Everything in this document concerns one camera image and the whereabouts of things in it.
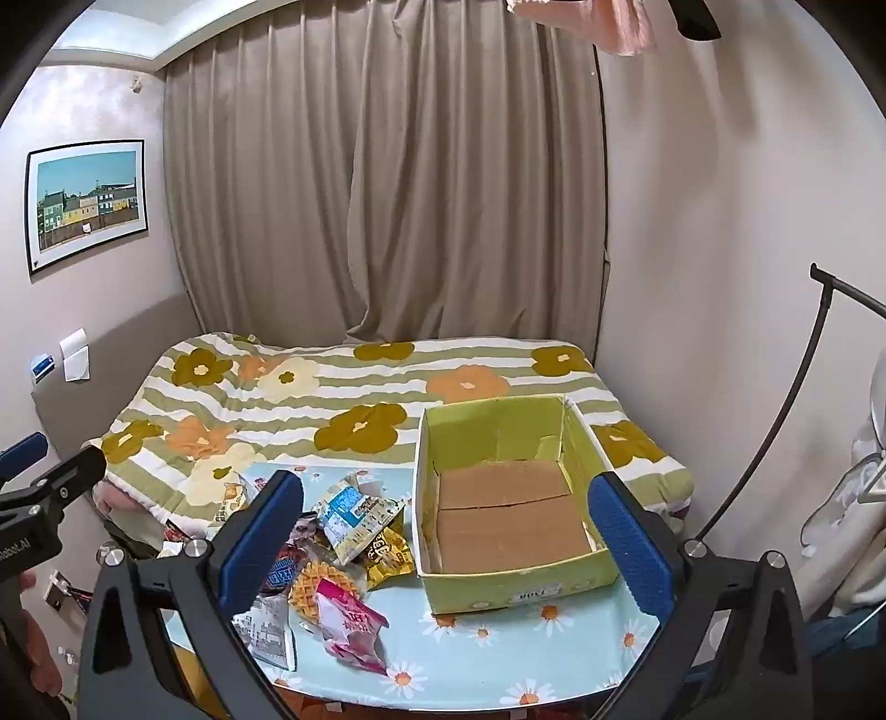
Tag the black metal clothes rack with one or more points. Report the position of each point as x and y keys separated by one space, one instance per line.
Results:
x=817 y=332

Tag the beige curtain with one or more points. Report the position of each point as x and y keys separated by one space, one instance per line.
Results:
x=387 y=173

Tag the light blue daisy tablecloth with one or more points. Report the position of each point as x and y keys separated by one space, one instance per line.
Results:
x=484 y=658

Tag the orange stool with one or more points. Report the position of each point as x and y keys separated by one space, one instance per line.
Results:
x=197 y=682

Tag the dark red blue snack packet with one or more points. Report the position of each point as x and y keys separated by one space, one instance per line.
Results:
x=280 y=574

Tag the blue cloth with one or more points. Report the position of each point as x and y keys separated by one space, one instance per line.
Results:
x=841 y=637

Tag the pink snack packet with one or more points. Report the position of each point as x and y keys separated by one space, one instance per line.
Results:
x=353 y=626

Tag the white grey snack packet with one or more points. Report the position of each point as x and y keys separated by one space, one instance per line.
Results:
x=266 y=633

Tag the pink pillow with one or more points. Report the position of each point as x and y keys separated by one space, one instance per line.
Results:
x=114 y=500

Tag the orange white snack packet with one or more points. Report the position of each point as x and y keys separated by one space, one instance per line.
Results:
x=232 y=495

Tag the waffle snack packet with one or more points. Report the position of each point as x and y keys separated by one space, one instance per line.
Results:
x=311 y=592

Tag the grey headboard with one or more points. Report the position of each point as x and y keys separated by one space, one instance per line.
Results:
x=104 y=394

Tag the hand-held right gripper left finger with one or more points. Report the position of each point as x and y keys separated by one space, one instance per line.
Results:
x=263 y=543

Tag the blue white snack packet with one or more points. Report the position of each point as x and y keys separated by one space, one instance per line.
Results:
x=349 y=516

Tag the white paper sheet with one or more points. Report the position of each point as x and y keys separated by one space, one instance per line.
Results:
x=78 y=367

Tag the green striped floral blanket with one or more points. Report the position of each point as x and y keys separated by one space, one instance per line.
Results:
x=332 y=401

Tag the pink hanging garment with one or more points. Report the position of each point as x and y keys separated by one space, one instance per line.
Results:
x=609 y=21

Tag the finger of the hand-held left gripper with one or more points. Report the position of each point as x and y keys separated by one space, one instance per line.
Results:
x=69 y=476
x=24 y=451

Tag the yellow snack packet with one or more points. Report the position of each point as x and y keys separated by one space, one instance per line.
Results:
x=387 y=557

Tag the white hanging clothing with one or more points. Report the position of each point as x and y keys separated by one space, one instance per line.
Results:
x=858 y=526

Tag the framed houses picture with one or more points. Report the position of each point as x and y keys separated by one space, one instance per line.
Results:
x=86 y=201

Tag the yellow-green cardboard box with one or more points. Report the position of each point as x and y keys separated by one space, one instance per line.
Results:
x=512 y=519

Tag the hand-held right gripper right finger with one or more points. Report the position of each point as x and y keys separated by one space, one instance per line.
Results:
x=630 y=554

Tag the person's left hand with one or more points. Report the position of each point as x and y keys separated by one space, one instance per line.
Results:
x=38 y=654

